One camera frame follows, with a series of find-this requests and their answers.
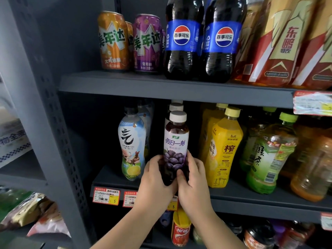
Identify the yellow juice bottle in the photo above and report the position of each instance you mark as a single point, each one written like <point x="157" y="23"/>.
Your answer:
<point x="208" y="121"/>
<point x="224" y="152"/>

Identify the person's left thumb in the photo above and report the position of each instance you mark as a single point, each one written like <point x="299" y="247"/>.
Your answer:
<point x="173" y="186"/>

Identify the red and yellow drink can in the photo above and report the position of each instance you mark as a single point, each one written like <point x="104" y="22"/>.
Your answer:
<point x="180" y="229"/>

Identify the pink snack bag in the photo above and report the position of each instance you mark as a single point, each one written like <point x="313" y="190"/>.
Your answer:
<point x="50" y="225"/>

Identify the orange soda can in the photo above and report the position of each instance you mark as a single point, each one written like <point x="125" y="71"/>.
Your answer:
<point x="112" y="41"/>
<point x="130" y="44"/>

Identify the dark bottle with orange label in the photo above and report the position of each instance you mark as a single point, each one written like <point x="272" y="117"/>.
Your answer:
<point x="259" y="237"/>

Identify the purple grape juice bottle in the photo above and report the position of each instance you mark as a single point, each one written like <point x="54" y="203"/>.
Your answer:
<point x="176" y="138"/>
<point x="175" y="106"/>

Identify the person's right forearm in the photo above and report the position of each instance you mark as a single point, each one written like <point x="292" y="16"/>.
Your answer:
<point x="215" y="230"/>

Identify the yellow price tag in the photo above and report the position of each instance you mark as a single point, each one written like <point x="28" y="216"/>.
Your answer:
<point x="173" y="204"/>

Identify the green snack packet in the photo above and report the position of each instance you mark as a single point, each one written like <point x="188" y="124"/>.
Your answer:
<point x="11" y="200"/>

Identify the green tea bottle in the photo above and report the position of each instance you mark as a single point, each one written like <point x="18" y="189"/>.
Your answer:
<point x="269" y="158"/>
<point x="250" y="145"/>

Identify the person's right thumb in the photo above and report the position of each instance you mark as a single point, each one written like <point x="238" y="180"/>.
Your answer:
<point x="181" y="184"/>

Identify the person's left hand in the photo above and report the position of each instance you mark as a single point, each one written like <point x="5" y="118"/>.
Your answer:
<point x="153" y="189"/>

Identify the purple soda can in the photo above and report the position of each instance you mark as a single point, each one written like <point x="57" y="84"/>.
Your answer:
<point x="163" y="41"/>
<point x="147" y="44"/>

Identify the white printed plastic bag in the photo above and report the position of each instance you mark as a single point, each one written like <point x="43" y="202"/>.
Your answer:
<point x="13" y="137"/>

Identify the dark bottle with red label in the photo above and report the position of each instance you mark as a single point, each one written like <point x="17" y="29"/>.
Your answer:
<point x="295" y="234"/>

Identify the person's right hand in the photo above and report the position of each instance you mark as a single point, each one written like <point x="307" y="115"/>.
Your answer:
<point x="195" y="191"/>

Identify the light blue soda water bottle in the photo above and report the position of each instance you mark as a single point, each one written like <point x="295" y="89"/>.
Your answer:
<point x="145" y="119"/>
<point x="131" y="145"/>

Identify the gold and red drink bottle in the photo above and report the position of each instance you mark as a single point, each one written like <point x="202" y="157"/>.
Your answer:
<point x="280" y="44"/>
<point x="317" y="62"/>
<point x="246" y="41"/>

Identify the gold snack bag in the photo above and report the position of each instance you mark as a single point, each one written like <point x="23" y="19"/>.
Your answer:
<point x="24" y="211"/>

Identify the cola bottle with blue label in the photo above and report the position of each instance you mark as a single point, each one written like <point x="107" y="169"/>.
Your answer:
<point x="182" y="41"/>
<point x="223" y="44"/>

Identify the red and white price tag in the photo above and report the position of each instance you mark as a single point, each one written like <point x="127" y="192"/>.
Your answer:
<point x="129" y="199"/>
<point x="326" y="221"/>
<point x="312" y="103"/>
<point x="106" y="196"/>

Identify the purple drink bottle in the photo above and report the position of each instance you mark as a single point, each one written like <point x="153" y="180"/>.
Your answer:
<point x="166" y="219"/>

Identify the orange tea bottle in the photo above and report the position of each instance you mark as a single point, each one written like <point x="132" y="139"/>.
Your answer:
<point x="313" y="168"/>

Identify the grey metal shelf unit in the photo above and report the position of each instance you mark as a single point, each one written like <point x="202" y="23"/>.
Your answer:
<point x="160" y="86"/>

